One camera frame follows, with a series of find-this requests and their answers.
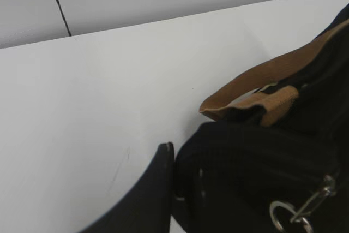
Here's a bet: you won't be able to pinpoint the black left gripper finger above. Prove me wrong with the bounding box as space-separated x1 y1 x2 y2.
83 142 175 233

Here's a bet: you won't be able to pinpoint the black tote bag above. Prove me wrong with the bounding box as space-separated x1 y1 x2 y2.
172 7 348 232

